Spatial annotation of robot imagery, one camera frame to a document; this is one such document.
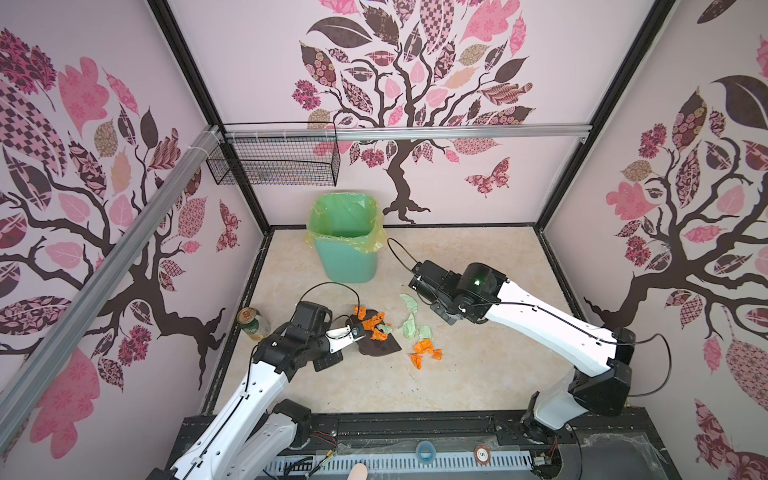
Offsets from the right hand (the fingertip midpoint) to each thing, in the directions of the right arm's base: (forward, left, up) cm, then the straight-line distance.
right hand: (451, 292), depth 73 cm
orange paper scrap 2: (-7, +1, -24) cm, 25 cm away
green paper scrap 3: (-1, +5, -23) cm, 23 cm away
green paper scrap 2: (+1, +10, -22) cm, 24 cm away
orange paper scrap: (-5, +6, -23) cm, 25 cm away
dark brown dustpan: (-5, +22, -21) cm, 31 cm away
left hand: (-8, +31, -13) cm, 34 cm away
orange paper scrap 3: (-9, +8, -23) cm, 26 cm away
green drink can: (-1, +55, -14) cm, 57 cm away
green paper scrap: (0, +17, -21) cm, 27 cm away
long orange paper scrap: (+1, +21, -18) cm, 28 cm away
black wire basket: (+47, +51, +10) cm, 70 cm away
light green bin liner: (+35, +29, -8) cm, 47 cm away
